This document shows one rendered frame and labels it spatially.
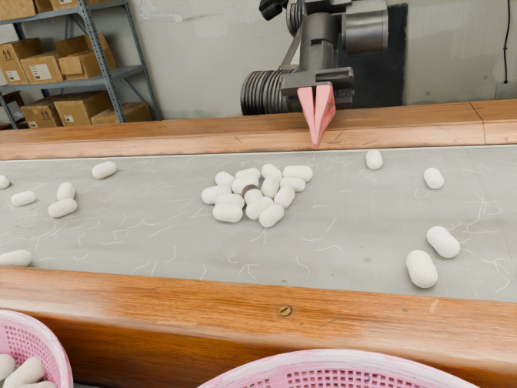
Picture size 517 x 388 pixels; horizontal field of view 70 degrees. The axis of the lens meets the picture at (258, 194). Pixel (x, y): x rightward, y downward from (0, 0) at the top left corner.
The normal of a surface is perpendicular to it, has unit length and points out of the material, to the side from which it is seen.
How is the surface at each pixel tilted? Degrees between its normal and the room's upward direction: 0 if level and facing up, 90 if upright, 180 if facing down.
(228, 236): 0
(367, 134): 45
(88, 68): 90
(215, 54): 91
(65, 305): 0
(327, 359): 75
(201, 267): 0
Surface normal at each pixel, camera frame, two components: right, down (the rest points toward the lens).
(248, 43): -0.33, 0.51
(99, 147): -0.27, -0.25
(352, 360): -0.24, 0.27
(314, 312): -0.15, -0.86
